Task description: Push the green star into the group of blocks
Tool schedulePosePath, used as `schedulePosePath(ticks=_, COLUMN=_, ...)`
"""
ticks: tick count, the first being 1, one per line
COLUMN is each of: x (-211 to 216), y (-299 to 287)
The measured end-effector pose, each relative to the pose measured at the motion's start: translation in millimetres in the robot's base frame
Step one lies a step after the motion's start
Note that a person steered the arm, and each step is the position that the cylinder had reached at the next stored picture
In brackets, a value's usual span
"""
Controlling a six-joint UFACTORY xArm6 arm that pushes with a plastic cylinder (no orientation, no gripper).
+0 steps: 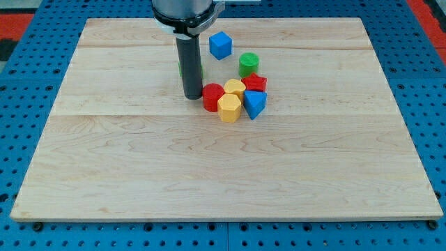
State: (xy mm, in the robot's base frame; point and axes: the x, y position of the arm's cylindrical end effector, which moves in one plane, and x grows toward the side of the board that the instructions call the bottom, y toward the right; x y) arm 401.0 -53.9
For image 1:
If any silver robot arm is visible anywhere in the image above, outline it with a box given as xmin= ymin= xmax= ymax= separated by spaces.
xmin=152 ymin=0 xmax=225 ymax=100

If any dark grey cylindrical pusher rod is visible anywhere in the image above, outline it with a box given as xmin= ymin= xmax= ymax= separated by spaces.
xmin=176 ymin=36 xmax=203 ymax=100

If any yellow heart block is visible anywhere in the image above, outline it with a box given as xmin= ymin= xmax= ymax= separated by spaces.
xmin=224 ymin=79 xmax=246 ymax=102

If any yellow hexagon block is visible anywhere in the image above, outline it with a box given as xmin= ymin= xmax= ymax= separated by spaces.
xmin=217 ymin=93 xmax=242 ymax=123

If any green star block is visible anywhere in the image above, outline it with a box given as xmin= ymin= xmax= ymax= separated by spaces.
xmin=178 ymin=62 xmax=203 ymax=77

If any red cylinder block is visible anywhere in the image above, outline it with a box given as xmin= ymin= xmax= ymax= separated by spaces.
xmin=202 ymin=83 xmax=224 ymax=112

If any light wooden board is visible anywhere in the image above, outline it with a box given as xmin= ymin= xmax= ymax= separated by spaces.
xmin=10 ymin=17 xmax=443 ymax=222

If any red star block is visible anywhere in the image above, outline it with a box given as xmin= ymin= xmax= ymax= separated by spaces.
xmin=241 ymin=73 xmax=268 ymax=92

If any blue cube block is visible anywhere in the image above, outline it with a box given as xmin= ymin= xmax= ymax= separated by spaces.
xmin=209 ymin=31 xmax=233 ymax=60

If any green cylinder block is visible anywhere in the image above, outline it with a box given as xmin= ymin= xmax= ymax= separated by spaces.
xmin=238 ymin=52 xmax=259 ymax=78

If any blue triangle block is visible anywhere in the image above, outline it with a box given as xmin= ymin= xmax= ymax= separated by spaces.
xmin=244 ymin=90 xmax=268 ymax=120

